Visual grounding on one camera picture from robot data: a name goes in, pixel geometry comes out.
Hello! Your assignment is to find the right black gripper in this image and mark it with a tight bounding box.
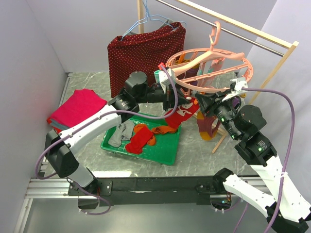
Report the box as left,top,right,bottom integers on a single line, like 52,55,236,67
194,88,241,139

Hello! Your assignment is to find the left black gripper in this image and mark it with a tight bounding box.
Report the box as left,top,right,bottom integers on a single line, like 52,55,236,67
136,83,190,112

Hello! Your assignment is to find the red white patterned sock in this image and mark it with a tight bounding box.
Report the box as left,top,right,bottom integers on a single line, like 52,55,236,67
165,101,199,129

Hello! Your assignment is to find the pink round clip hanger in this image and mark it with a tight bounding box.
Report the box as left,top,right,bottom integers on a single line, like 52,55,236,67
166,21,254,97

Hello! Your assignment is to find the maroon yellow striped sock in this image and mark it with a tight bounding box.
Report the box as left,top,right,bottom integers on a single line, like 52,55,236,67
230,96,242,112

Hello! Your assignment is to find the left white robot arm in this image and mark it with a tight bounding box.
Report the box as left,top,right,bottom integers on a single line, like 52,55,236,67
44,71,190,195

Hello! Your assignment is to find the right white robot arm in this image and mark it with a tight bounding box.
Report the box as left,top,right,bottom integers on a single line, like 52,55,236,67
195,92,311,233

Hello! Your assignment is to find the teal patterned hanging sock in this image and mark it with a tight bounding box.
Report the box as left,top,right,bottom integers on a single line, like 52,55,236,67
154,69,161,83

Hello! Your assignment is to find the maroon purple hanging sock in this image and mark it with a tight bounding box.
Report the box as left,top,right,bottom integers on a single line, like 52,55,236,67
185,64,200,78

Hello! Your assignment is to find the orange sock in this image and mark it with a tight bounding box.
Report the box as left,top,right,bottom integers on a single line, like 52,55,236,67
134,124,156,146
151,126,177,135

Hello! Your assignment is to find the dark red dotted garment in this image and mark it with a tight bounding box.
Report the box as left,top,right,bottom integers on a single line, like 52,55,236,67
107,22,186,98

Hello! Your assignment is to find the green plastic tray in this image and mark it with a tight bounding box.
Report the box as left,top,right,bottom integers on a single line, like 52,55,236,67
101,127,181,166

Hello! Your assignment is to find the grey white sock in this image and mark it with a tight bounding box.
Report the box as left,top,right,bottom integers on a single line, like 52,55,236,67
108,120,135,148

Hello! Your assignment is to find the folded pink cloth stack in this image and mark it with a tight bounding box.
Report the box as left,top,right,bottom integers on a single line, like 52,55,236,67
47,89,107,133

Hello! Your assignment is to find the metal hanging rod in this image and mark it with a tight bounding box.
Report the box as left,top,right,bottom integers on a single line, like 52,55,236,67
155,0,285,57

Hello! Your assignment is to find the black base crossbar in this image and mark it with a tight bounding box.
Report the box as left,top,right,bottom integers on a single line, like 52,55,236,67
67,176,243,210

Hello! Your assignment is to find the wooden clothes rack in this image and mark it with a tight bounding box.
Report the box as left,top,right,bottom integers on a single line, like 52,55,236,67
137,0,300,154

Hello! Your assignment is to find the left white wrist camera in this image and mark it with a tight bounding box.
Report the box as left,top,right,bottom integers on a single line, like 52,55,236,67
158,63,175,93

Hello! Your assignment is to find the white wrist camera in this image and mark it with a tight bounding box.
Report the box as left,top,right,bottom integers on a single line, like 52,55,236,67
222,77,248,102
158,63,175,93

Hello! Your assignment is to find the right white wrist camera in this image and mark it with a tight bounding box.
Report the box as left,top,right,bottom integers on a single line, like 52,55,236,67
222,77,248,102

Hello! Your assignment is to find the blue wire hanger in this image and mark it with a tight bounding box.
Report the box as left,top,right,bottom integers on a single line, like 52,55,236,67
119,0,178,41

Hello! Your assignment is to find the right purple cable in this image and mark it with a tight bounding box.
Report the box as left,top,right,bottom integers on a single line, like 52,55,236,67
233,87,296,233

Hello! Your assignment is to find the aluminium frame rail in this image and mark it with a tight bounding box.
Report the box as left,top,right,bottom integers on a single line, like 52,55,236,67
14,71,107,233

